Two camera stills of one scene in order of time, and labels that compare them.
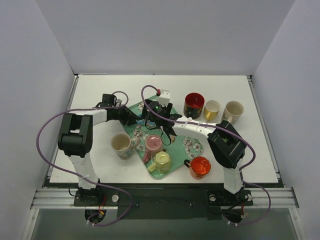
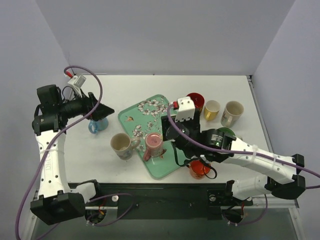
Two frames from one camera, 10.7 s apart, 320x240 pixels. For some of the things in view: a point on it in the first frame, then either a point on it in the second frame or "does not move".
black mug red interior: x=194 y=103 does not move
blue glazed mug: x=142 y=121 → x=94 y=126
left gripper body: x=135 y=120 → x=92 y=105
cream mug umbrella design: x=233 y=112 does not move
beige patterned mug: x=123 y=145 does not move
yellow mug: x=211 y=109 does not move
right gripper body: x=164 y=125 → x=165 y=127
